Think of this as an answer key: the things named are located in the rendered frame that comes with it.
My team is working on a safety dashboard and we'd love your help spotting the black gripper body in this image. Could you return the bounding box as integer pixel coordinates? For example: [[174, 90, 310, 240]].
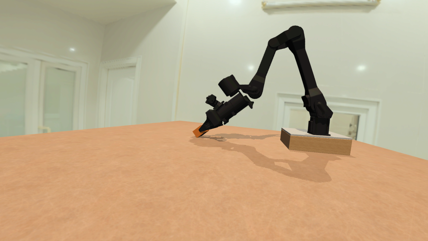
[[206, 100, 238, 127]]

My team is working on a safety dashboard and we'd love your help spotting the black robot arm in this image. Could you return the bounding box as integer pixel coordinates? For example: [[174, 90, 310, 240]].
[[218, 25, 333, 136]]

